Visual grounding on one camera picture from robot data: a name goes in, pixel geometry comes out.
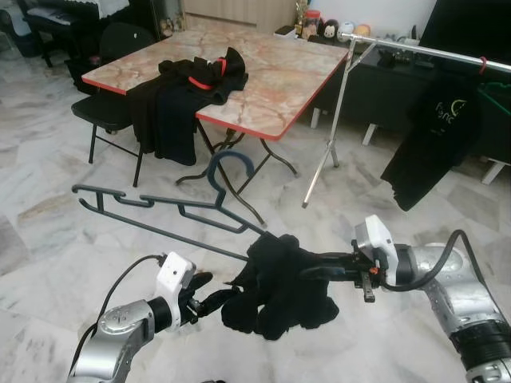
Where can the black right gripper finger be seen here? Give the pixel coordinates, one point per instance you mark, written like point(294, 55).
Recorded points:
point(329, 258)
point(323, 274)

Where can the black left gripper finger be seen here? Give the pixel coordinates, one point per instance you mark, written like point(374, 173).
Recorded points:
point(201, 280)
point(219, 299)

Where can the black garment with neon logo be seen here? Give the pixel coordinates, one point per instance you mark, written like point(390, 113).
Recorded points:
point(275, 295)

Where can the black plastic hanger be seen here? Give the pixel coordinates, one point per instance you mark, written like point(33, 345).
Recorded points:
point(220, 195)

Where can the green plastic hanger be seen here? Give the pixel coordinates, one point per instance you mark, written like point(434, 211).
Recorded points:
point(499, 86)

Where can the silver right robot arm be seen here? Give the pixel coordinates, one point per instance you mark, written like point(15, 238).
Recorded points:
point(455, 303)

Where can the pink plastic hanger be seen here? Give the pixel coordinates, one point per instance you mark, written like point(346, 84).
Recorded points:
point(483, 64)

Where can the black trousers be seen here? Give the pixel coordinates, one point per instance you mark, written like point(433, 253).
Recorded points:
point(431, 152)

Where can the plain black garment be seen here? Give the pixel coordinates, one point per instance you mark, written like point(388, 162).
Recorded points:
point(168, 120)

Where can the black folding chair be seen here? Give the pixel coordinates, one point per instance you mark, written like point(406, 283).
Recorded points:
point(112, 76)

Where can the black mouse plush ball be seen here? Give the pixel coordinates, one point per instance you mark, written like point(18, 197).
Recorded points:
point(329, 30)

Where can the white and blue plush ball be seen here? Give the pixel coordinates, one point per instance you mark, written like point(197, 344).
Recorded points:
point(346, 30)

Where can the yellow and red plush ball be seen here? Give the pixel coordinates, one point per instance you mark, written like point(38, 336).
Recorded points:
point(362, 30)

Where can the white box with black lid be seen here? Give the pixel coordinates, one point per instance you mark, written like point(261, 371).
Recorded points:
point(283, 30)

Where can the glass jar with red lid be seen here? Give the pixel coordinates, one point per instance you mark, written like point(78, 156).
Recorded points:
point(310, 24)

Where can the gold trophy with blue globe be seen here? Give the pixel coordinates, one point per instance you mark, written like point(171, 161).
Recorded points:
point(299, 20)

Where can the light wooden cabinet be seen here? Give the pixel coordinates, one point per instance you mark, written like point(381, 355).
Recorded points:
point(239, 12)

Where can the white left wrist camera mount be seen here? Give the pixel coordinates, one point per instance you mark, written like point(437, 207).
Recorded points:
point(174, 275)

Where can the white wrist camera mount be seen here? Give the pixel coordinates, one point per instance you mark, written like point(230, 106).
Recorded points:
point(374, 239)
point(174, 275)

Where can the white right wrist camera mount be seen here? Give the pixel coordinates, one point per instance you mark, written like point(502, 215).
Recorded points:
point(374, 239)

